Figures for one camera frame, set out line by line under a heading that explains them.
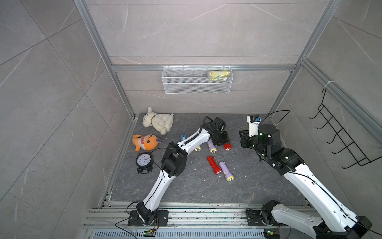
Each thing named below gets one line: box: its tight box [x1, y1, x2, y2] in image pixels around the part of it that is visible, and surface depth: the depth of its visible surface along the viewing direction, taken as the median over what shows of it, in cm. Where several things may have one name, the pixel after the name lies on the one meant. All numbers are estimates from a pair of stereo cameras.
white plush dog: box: [142, 106, 175, 135], surface depth 109 cm
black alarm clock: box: [135, 151, 154, 175], surface depth 92 cm
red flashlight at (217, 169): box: [206, 155, 222, 175], surface depth 92 cm
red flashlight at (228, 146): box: [223, 143, 232, 151], surface depth 92 cm
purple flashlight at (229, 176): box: [218, 161, 235, 182], surface depth 89 cm
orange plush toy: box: [131, 134, 159, 152], surface depth 97 cm
